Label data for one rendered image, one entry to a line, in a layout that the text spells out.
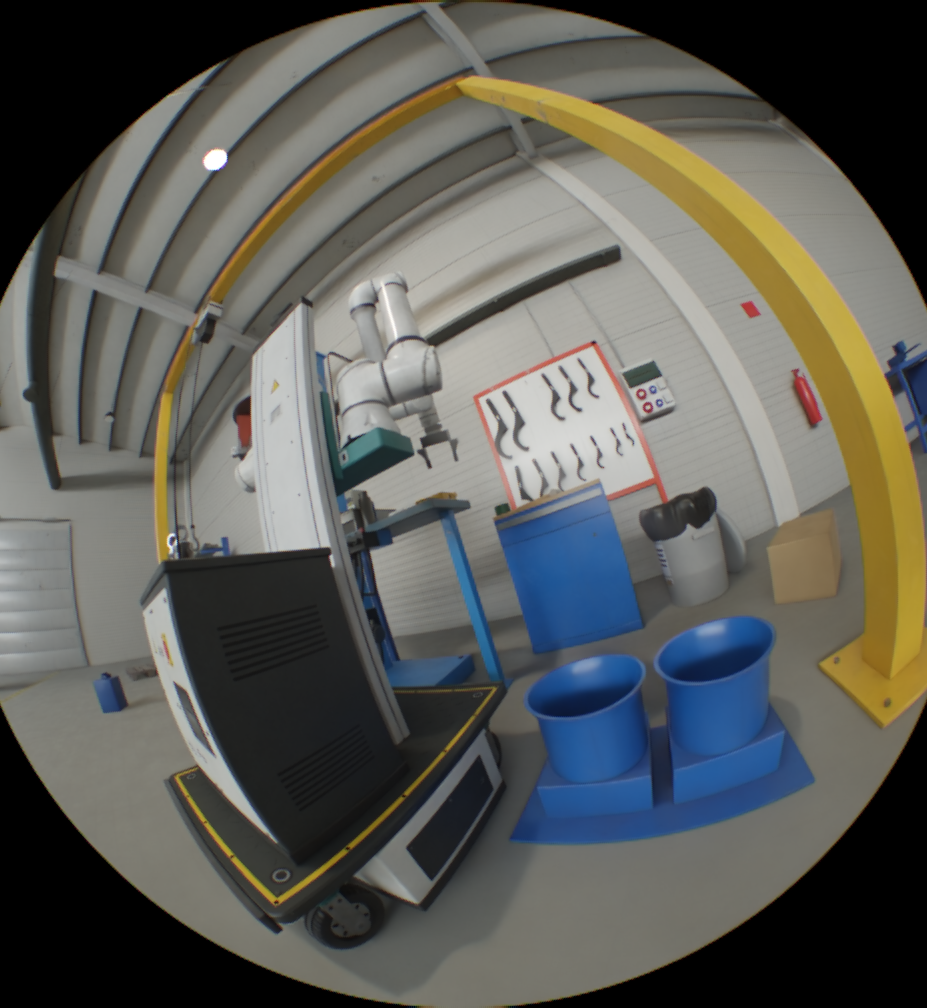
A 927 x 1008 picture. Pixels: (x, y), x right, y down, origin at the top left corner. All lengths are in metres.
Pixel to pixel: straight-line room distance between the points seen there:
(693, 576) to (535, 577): 0.99
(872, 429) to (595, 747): 0.95
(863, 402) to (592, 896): 1.17
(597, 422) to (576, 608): 1.84
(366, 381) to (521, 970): 1.44
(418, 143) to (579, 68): 3.33
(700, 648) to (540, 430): 2.68
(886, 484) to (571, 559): 1.63
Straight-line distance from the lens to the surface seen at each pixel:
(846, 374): 0.96
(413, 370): 0.95
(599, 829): 0.90
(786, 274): 1.01
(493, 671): 1.75
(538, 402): 3.29
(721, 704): 0.73
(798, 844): 0.86
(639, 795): 0.87
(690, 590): 2.09
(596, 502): 1.88
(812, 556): 1.71
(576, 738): 0.73
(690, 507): 1.95
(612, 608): 1.97
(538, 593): 1.99
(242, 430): 2.38
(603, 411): 3.18
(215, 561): 0.52
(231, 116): 6.84
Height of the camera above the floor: 0.75
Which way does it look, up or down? 10 degrees up
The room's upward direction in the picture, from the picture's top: 17 degrees counter-clockwise
